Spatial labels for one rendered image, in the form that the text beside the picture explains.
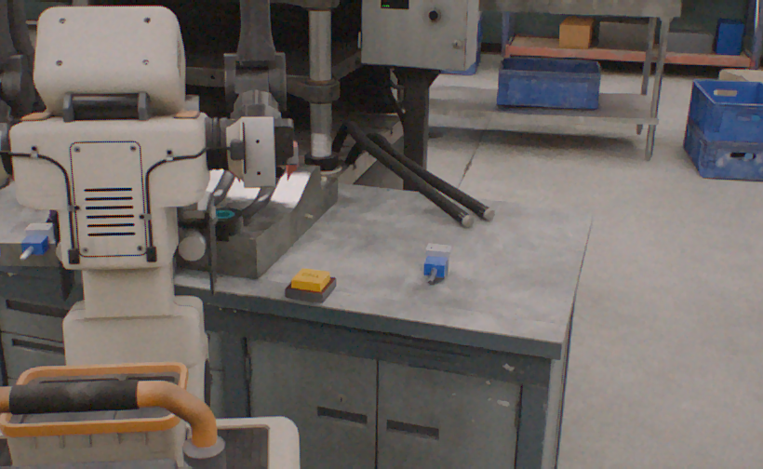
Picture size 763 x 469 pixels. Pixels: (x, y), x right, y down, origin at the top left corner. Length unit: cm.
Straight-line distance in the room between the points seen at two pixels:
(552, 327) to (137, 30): 90
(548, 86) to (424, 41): 306
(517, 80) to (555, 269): 364
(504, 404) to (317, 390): 39
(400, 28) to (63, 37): 128
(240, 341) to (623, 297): 214
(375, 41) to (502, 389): 114
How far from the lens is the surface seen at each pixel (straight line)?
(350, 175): 261
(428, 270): 184
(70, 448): 126
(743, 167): 536
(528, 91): 554
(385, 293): 179
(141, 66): 138
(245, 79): 151
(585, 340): 339
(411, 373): 183
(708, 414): 308
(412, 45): 252
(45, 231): 199
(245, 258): 185
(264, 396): 198
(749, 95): 586
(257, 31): 153
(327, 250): 199
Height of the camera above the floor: 159
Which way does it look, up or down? 22 degrees down
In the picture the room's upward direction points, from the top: straight up
